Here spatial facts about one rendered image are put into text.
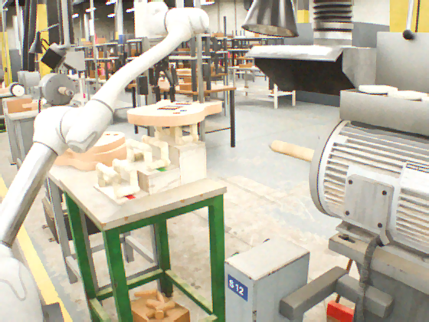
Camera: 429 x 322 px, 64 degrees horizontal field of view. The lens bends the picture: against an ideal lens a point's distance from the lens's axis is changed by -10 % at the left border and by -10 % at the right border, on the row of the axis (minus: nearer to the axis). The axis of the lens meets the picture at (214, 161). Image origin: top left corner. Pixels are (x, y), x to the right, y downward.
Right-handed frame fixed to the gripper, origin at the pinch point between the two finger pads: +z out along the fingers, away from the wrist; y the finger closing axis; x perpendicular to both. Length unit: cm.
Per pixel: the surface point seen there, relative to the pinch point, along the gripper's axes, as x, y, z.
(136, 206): -38, 6, 34
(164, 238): 10, -21, 90
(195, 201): -20.1, 22.2, 38.3
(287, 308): -83, 80, 17
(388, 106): -62, 94, -20
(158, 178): -22.1, 6.4, 29.1
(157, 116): -15.6, 5.8, 4.0
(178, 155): -10.9, 10.7, 22.9
